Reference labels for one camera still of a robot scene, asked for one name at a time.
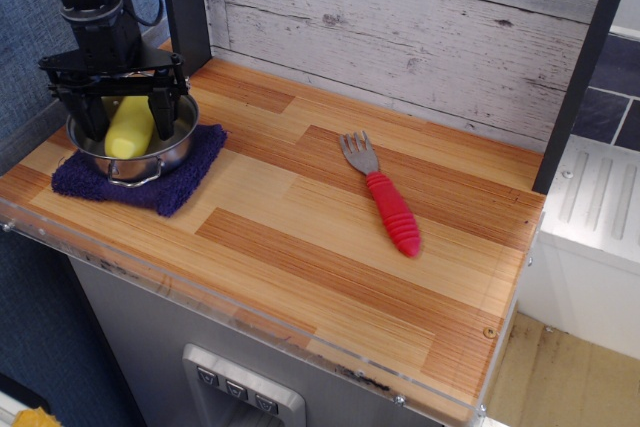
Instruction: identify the purple knitted cloth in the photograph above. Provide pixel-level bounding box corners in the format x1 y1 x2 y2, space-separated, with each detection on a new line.
51 124 227 217

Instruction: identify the black left upright post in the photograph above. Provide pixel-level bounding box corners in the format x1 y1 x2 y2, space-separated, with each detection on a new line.
165 0 212 77

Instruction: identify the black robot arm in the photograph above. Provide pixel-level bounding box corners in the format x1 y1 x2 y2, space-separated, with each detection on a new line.
39 0 188 141

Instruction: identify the yellow object at corner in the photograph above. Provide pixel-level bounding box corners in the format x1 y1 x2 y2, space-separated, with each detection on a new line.
11 409 61 427

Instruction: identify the white toy sink unit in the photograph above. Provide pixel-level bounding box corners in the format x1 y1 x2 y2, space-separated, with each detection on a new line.
518 136 639 358

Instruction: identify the yellow plastic toy banana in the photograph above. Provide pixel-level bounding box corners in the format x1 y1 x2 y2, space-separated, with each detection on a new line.
104 96 155 159

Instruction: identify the clear acrylic edge guard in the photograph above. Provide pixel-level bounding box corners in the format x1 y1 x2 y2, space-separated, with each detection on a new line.
1 191 538 426

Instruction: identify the black upright post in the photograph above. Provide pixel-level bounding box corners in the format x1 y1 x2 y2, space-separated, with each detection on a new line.
165 0 212 77
532 0 621 194

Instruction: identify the grey toy fridge cabinet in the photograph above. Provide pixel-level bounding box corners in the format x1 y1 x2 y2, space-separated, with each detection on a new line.
72 258 481 426

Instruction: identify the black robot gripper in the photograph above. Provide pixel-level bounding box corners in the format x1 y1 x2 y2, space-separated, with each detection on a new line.
38 11 189 141

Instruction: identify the black right upright post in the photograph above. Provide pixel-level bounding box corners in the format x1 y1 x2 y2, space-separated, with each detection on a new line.
532 0 621 194

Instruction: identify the stainless steel pot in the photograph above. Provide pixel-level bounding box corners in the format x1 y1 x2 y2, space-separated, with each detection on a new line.
66 95 199 188

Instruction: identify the red handled toy fork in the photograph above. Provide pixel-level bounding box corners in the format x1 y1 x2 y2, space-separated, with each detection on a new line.
339 131 421 258

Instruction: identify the silver water dispenser panel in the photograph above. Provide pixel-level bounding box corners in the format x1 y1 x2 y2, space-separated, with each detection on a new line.
182 344 307 426

